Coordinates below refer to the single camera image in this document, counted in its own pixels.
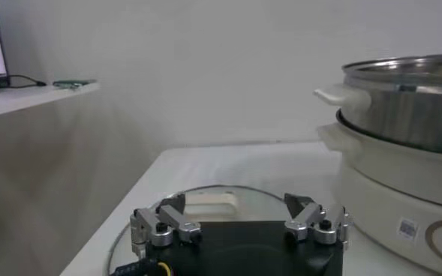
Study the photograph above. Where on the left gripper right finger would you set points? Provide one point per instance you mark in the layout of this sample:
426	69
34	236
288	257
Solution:
305	221

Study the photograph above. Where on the stainless steel steamer basket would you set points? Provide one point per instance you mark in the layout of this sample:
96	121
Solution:
404	112

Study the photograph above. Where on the white electric cooker base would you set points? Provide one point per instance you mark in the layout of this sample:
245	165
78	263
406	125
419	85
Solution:
385	187

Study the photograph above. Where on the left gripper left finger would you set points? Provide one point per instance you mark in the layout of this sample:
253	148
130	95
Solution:
160	234

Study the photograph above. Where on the white side table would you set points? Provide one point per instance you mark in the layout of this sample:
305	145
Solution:
25	99

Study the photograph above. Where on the green circuit board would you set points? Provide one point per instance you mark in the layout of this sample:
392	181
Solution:
74	83

